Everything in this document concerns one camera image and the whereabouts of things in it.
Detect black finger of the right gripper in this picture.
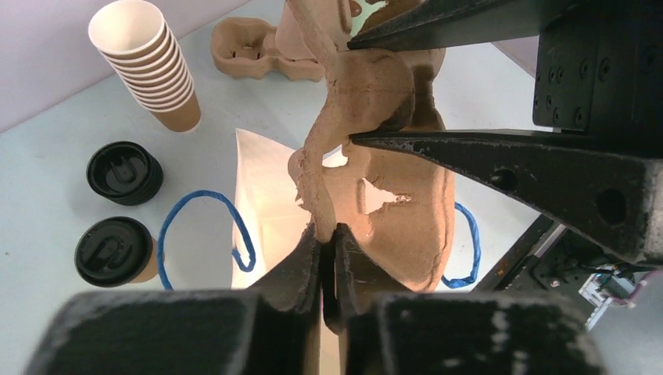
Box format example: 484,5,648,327
347,0,575,52

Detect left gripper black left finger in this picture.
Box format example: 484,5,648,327
26,226,321,374

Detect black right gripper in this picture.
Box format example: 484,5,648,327
351,1,662,266

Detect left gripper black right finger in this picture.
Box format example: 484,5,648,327
323,224,607,374

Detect paper takeout bag blue handles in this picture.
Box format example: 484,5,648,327
156,127,482,375

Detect separated brown pulp cup carrier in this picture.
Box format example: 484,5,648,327
288,1,455,292

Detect single brown paper cup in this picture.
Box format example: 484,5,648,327
129,237,159,284

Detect black cup lid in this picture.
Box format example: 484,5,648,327
74,216,153,288

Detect stack of black cup lids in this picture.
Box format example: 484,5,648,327
86,141,164,206

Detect stack of brown paper cups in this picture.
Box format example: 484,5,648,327
88,0,201,132

